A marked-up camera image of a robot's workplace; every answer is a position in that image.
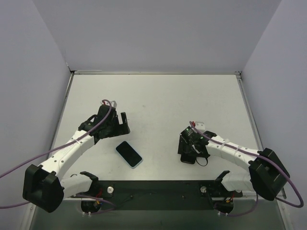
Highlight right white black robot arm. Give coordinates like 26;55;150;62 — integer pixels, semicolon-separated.
178;127;289;201

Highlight phone in light blue case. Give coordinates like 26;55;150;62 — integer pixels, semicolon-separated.
116;141;143;169

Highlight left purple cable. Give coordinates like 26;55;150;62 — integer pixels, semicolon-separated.
0;99;113;209

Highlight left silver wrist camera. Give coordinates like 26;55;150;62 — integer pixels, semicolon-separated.
110;101;117;108

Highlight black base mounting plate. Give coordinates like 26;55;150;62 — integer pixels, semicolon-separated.
69;180;243;211

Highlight aluminium table frame rail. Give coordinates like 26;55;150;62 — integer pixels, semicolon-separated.
28;69;287;202

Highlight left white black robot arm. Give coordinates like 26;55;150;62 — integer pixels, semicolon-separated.
22;102;130;213

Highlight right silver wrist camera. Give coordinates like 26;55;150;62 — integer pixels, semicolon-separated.
195;122;206;130

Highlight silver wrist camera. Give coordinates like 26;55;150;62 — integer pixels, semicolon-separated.
195;122;206;130
110;101;117;108

